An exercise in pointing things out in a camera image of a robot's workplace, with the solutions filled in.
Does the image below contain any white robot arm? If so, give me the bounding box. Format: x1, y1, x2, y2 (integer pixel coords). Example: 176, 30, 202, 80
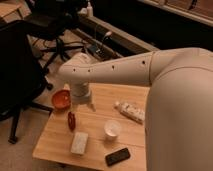
59, 47, 213, 171

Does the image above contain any power strip with cables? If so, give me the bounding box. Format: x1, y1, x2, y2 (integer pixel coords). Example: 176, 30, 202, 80
87, 31, 117, 61

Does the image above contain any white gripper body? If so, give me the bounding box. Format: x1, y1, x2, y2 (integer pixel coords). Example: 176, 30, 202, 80
71, 83, 92, 104

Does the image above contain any black office chair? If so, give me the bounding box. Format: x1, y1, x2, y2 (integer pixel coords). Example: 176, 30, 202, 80
0, 20, 53, 144
24, 0, 87, 73

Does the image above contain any black smartphone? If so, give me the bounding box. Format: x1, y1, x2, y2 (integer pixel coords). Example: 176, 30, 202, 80
105, 148, 130, 166

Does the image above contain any wooden desk corner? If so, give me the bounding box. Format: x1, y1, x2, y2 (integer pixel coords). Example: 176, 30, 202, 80
0, 0, 23, 21

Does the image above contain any white spray bottle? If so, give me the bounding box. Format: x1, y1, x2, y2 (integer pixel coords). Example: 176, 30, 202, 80
87, 0, 93, 17

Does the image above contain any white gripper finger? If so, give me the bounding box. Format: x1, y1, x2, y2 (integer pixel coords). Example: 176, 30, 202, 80
88, 103, 96, 112

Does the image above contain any red oval object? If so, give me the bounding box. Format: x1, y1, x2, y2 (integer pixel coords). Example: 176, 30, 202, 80
68, 112, 76, 131

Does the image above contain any white rectangular sponge block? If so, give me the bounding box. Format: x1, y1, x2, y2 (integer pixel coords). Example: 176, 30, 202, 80
71, 132, 88, 155

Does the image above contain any black office chair near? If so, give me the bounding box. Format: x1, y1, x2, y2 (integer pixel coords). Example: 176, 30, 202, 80
0, 20, 53, 144

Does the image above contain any white paper cup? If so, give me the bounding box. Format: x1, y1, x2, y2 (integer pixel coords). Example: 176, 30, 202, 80
104, 120, 122, 140

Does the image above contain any black office chair far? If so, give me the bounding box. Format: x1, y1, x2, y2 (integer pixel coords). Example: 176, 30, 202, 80
24, 0, 87, 73

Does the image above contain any orange bowl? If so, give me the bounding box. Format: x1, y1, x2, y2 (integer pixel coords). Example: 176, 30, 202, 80
51, 89, 71, 109

